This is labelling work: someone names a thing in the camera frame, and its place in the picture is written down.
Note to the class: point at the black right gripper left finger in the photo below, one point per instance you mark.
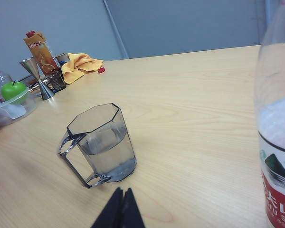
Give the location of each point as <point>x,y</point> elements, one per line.
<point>110,213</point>

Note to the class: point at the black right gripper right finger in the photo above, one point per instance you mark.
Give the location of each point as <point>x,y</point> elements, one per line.
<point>131,213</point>

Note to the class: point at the clear plastic mineral water bottle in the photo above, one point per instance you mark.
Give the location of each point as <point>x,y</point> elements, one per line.
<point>275,152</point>

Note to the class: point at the clear octagonal glass mug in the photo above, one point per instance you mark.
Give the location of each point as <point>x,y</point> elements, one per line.
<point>104,147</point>

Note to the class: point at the small red bottle cap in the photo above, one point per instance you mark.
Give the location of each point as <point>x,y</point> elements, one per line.
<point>101,70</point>

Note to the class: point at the clear plastic food container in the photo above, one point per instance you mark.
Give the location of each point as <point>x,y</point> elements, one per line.
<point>19,110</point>

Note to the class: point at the steel cocktail jigger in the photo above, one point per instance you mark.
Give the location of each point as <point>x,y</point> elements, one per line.
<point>44,89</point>

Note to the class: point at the small glass measuring cup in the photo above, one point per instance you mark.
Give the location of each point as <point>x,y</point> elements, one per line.
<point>56,82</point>

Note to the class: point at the steel bar tool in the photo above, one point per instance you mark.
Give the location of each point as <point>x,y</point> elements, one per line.
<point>35,88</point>

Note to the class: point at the yellow orange cloth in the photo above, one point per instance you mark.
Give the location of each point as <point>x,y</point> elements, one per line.
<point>78,65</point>

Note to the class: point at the green apple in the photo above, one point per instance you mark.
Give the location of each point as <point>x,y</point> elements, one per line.
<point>14,91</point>

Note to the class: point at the steel cup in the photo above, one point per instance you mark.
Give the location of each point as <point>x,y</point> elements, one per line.
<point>61,59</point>

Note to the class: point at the orange juice carton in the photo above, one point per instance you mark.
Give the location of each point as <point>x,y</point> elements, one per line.
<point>41,52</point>

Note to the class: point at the grey wall conduit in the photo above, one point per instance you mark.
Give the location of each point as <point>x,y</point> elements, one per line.
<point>116,28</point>

